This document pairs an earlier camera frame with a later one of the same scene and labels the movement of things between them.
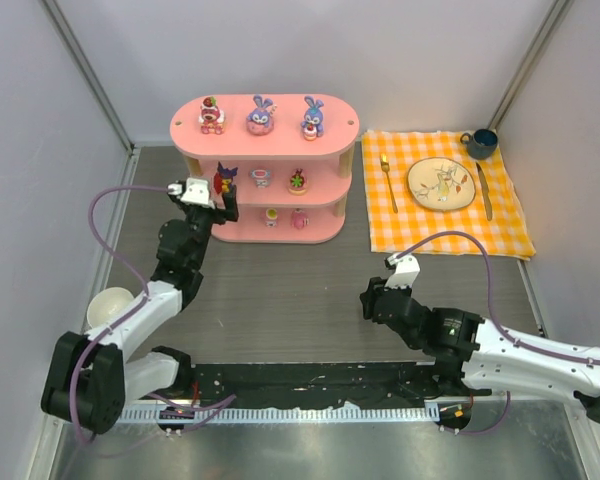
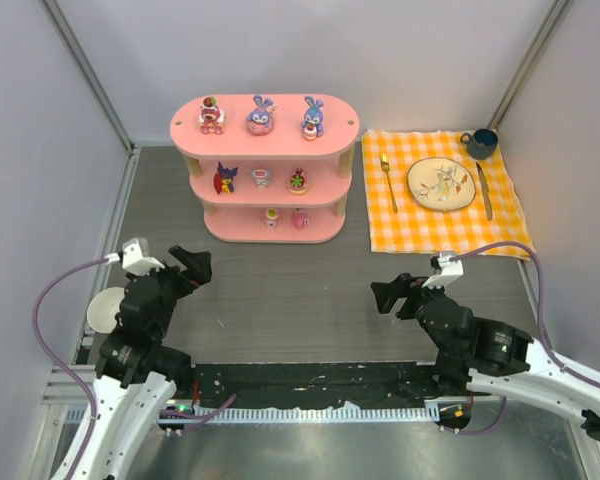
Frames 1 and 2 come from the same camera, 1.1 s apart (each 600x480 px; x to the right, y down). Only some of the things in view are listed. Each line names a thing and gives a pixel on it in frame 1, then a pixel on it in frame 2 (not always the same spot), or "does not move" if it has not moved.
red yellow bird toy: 223,178 does not move
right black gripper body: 375,301 to 406,301
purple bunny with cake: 313,119 does not move
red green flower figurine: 298,183 does not move
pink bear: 212,116 does not move
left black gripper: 219,214 to 175,273
